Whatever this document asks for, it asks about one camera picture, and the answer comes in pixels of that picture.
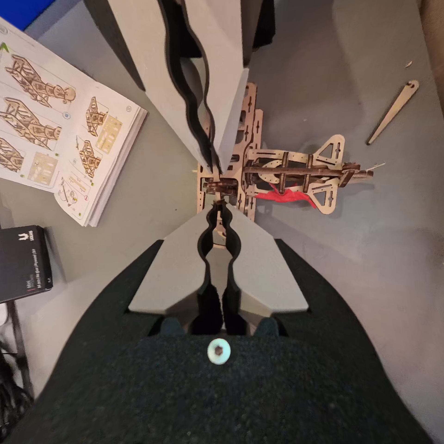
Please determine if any white instruction booklet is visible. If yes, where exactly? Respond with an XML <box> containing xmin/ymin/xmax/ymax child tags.
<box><xmin>0</xmin><ymin>15</ymin><xmax>149</xmax><ymax>228</ymax></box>

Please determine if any pointed wooden stick piece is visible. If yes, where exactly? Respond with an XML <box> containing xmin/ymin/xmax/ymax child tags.
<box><xmin>367</xmin><ymin>80</ymin><xmax>420</xmax><ymax>146</ymax></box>

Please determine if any black metal frame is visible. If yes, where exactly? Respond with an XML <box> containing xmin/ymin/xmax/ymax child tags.
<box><xmin>6</xmin><ymin>301</ymin><xmax>36</xmax><ymax>401</ymax></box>

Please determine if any black cable bundle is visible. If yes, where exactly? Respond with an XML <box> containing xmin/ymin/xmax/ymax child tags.
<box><xmin>0</xmin><ymin>342</ymin><xmax>33</xmax><ymax>425</ymax></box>

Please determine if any black cardboard box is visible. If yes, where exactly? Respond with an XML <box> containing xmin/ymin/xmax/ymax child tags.
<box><xmin>0</xmin><ymin>225</ymin><xmax>55</xmax><ymax>304</ymax></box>

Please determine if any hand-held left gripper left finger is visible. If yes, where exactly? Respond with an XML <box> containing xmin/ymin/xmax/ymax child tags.
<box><xmin>128</xmin><ymin>204</ymin><xmax>223</xmax><ymax>335</ymax></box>

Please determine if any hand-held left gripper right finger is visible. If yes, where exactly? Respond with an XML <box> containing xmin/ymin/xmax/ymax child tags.
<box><xmin>222</xmin><ymin>203</ymin><xmax>310</xmax><ymax>335</ymax></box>

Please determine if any wooden model airplane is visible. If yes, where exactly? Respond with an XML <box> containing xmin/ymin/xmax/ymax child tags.
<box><xmin>192</xmin><ymin>83</ymin><xmax>376</xmax><ymax>250</ymax></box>

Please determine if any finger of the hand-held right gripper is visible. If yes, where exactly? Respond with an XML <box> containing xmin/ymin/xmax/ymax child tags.
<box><xmin>108</xmin><ymin>0</ymin><xmax>223</xmax><ymax>174</ymax></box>
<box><xmin>183</xmin><ymin>0</ymin><xmax>250</xmax><ymax>173</ymax></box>

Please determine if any red rubber band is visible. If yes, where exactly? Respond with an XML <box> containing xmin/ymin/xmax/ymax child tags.
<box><xmin>254</xmin><ymin>184</ymin><xmax>318</xmax><ymax>209</ymax></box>

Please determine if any blue object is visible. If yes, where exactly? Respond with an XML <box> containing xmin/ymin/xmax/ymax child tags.
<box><xmin>0</xmin><ymin>0</ymin><xmax>86</xmax><ymax>36</ymax></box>

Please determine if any grey desk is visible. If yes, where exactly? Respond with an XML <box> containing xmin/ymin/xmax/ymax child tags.
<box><xmin>0</xmin><ymin>0</ymin><xmax>444</xmax><ymax>444</ymax></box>

